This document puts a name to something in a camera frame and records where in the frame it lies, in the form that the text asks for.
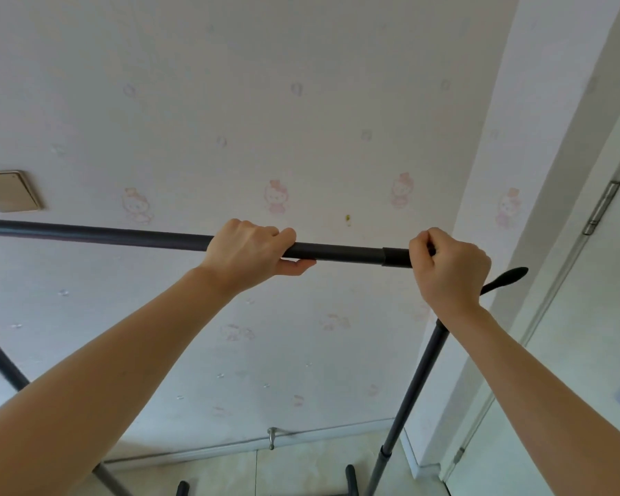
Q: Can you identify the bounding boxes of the person's left hand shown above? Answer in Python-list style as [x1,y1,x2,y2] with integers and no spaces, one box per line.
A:
[201,219,317,296]

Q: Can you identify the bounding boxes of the person's right hand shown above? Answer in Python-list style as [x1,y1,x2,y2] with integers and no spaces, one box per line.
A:
[409,227,492,320]

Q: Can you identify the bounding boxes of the black rack top bar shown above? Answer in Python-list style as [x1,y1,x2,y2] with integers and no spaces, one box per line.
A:
[0,218,437,269]

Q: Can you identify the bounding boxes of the person's left forearm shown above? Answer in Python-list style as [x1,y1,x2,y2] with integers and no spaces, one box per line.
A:
[0,264,238,496]

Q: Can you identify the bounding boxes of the person's right forearm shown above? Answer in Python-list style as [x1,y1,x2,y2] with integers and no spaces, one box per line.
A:
[438,303,620,496]

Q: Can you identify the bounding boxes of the black rack side hook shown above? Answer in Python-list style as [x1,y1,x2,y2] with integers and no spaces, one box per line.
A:
[479,267,529,297]

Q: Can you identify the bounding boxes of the black rack upright pole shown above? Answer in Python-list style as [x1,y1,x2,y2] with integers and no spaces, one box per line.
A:
[364,317,451,496]
[0,324,131,496]

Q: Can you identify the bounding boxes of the white door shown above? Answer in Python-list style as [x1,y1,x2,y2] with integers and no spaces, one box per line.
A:
[443,144,620,496]

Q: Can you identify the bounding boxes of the large silver door hinge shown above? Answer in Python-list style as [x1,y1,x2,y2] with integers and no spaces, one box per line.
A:
[582,180,620,237]

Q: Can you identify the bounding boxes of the beige wall switch plate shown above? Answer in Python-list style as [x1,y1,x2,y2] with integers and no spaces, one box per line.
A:
[0,170,43,214]

